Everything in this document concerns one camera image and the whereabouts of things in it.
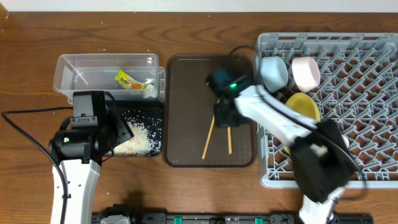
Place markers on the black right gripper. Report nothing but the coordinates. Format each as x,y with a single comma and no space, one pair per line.
221,120

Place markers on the white cup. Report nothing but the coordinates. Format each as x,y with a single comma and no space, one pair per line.
346,141

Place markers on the brown serving tray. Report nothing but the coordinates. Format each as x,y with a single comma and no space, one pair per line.
189,113

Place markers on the wooden chopstick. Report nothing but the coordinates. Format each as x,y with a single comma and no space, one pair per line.
230,144
208,137

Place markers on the black waste tray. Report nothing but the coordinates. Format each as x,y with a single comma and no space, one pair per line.
151,113

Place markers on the clear plastic waste bin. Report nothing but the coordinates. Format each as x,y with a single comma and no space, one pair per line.
84,72

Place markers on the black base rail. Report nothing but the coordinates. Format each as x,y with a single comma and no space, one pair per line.
120,213

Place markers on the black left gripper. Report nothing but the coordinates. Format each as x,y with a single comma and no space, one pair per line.
123,132

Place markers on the grey dishwasher rack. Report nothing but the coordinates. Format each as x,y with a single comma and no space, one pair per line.
358,90

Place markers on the yellow plate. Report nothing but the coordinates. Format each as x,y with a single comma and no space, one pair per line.
304,105

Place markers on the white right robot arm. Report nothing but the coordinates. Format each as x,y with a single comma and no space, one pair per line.
321,162

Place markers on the white tissue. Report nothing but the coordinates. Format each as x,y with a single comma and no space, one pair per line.
149,91

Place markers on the light blue bowl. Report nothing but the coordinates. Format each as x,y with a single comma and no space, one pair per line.
274,73

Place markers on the green snack wrapper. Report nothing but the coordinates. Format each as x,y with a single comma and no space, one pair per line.
128,82

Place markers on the white rice bowl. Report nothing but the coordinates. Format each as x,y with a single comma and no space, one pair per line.
306,73

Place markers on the spilled rice pile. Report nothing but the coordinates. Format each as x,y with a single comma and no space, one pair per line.
145,142

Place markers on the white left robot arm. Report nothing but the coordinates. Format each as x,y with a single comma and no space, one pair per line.
78,148

